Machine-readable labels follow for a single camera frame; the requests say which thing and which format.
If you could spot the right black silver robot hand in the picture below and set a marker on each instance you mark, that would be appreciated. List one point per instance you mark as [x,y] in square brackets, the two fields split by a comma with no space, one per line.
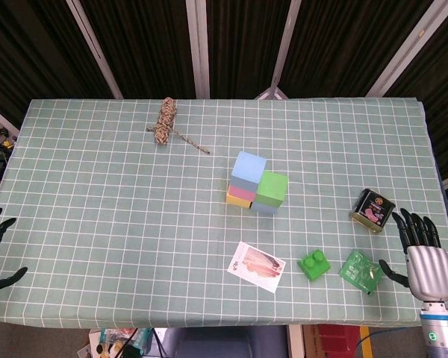
[429,268]

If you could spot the green foam cube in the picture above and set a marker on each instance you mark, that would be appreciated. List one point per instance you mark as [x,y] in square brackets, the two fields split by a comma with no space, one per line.
[272,186]

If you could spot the pink foam cube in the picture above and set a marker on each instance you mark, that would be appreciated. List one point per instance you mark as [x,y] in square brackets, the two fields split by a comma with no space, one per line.
[240,192]

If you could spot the yellow foam cube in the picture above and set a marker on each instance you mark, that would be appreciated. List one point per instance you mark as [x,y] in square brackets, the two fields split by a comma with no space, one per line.
[237,201]

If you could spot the blue foam cube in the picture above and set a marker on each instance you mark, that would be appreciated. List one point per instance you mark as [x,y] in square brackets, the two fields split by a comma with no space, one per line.
[248,168]

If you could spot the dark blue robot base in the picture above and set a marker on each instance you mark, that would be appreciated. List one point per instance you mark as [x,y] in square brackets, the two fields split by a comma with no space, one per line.
[227,343]

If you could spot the green foil packet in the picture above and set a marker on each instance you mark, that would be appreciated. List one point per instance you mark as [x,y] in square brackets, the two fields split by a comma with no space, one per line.
[360,272]

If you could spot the black luncheon meat tin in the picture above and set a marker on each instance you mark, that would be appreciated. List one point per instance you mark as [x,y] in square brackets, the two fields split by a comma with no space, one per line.
[373,210]

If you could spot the red plastic box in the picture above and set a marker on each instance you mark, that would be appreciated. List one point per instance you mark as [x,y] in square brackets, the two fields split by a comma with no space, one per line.
[339,333]

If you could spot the green two-stud toy brick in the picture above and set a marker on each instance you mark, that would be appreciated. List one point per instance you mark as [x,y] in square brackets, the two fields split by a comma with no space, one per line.
[313,265]

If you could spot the green checked tablecloth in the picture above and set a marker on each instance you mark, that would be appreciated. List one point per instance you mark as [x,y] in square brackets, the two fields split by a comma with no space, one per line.
[115,223]

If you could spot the colourful packaging pile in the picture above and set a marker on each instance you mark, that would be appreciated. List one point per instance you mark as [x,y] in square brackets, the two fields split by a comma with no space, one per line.
[108,345]

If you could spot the picture postcard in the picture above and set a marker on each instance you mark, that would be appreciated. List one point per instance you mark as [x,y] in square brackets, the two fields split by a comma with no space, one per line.
[255,265]

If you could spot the dark brown curtain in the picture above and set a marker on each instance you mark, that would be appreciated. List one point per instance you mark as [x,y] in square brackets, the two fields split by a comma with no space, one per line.
[153,44]

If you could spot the white frame bar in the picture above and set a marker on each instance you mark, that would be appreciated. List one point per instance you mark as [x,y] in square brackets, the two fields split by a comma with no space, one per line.
[0,117]

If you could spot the white frame post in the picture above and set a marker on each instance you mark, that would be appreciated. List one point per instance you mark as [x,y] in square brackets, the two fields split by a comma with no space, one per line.
[198,48]
[95,48]
[407,48]
[285,41]

